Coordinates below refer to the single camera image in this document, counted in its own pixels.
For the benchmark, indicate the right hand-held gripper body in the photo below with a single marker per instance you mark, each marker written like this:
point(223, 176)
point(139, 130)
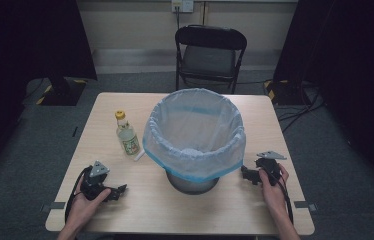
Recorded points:
point(270, 166)

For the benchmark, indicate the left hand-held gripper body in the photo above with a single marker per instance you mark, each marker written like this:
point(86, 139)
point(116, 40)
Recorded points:
point(92, 186)

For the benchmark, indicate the person's left hand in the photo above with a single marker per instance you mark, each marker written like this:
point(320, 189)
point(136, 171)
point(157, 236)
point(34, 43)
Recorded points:
point(83, 208)

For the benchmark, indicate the person's right hand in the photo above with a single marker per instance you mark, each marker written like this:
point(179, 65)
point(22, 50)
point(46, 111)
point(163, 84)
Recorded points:
point(273, 196)

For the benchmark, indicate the small white stick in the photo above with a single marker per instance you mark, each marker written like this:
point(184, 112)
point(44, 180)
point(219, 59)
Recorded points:
point(139, 155)

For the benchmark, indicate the grey tape strip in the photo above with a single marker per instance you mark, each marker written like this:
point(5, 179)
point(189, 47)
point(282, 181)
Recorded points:
point(55, 206)
point(305, 205)

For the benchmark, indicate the clear bottle with yellow cap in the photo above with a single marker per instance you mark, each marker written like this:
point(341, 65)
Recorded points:
point(127, 138)

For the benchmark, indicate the grey metal trash bin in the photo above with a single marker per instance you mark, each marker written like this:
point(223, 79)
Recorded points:
point(191, 186)

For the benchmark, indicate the translucent blue bin bag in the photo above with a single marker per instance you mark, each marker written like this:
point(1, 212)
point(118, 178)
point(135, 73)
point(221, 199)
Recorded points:
point(188, 140)

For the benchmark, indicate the black stand base striped tape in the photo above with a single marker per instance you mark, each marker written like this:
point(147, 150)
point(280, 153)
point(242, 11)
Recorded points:
point(285, 93)
point(62, 93)

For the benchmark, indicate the black folding chair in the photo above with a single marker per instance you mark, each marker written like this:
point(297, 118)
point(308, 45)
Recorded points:
point(208, 60)

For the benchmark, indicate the dark curtain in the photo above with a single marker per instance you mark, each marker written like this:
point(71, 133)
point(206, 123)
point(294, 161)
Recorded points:
point(25, 50)
point(351, 66)

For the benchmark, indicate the white wall socket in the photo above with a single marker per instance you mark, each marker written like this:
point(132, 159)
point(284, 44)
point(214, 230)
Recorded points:
point(182, 5)

